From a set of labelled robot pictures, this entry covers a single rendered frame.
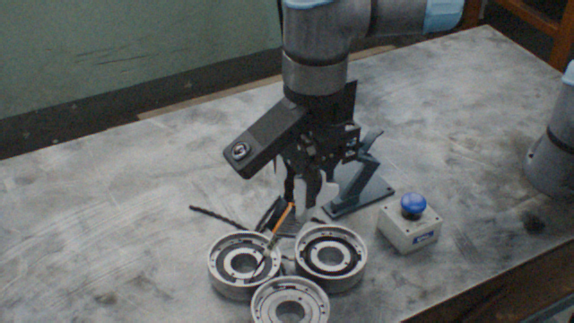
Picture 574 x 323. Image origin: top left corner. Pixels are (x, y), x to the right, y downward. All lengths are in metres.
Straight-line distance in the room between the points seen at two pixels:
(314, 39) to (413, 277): 0.44
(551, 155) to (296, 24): 0.61
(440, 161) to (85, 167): 0.62
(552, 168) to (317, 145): 0.51
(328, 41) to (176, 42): 1.94
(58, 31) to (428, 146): 1.55
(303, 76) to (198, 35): 1.93
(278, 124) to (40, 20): 1.72
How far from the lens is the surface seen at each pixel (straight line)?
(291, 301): 0.94
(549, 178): 1.21
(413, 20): 0.74
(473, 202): 1.17
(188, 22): 2.61
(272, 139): 0.78
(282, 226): 0.89
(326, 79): 0.75
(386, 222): 1.05
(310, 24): 0.71
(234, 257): 0.99
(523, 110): 1.41
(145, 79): 2.66
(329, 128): 0.82
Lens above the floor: 1.56
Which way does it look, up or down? 40 degrees down
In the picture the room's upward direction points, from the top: 2 degrees clockwise
